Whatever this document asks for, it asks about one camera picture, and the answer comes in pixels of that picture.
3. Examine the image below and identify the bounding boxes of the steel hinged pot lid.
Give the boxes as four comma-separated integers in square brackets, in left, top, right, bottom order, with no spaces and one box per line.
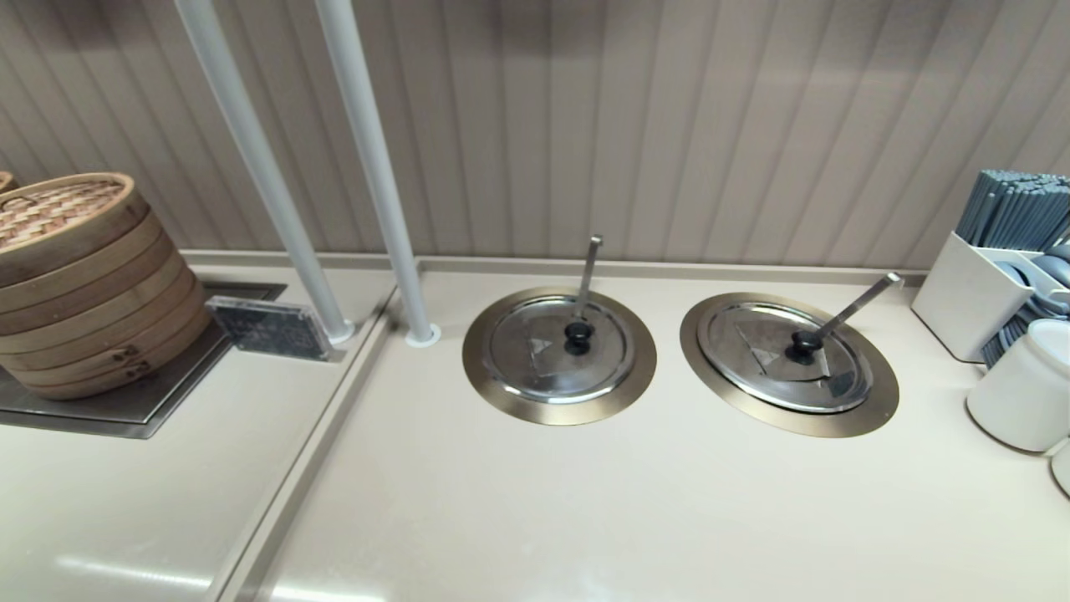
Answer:
[483,295,636,406]
[698,301,875,416]

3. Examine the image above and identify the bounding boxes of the white metal pole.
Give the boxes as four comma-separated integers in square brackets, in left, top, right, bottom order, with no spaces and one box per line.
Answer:
[173,0,354,345]
[313,0,441,348]

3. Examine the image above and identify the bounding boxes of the clear acrylic sign holder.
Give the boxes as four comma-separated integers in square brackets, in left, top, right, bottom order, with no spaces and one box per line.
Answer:
[205,296,333,362]

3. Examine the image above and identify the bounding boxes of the recessed steel tray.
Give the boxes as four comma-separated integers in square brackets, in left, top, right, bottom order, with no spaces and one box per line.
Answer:
[0,282,287,441]

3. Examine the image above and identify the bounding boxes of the white utensil holder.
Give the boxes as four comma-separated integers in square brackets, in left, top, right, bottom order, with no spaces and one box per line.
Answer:
[911,232,1070,365]

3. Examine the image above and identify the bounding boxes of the bamboo steamer stack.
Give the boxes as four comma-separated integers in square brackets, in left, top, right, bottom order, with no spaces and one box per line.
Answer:
[0,172,211,401]

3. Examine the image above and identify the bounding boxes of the grey chopsticks bundle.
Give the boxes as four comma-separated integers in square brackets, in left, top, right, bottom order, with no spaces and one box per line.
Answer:
[955,170,1070,252]

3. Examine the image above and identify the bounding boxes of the white ceramic jar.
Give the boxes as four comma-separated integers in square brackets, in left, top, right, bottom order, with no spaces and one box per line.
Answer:
[967,320,1070,455]

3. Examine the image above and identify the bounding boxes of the left steel ladle handle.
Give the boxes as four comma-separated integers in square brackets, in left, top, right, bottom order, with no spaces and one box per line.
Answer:
[575,235,604,323]

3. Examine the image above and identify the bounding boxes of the bronze counter ring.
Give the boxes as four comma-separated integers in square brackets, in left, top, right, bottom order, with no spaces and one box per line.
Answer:
[461,286,658,427]
[680,292,900,439]

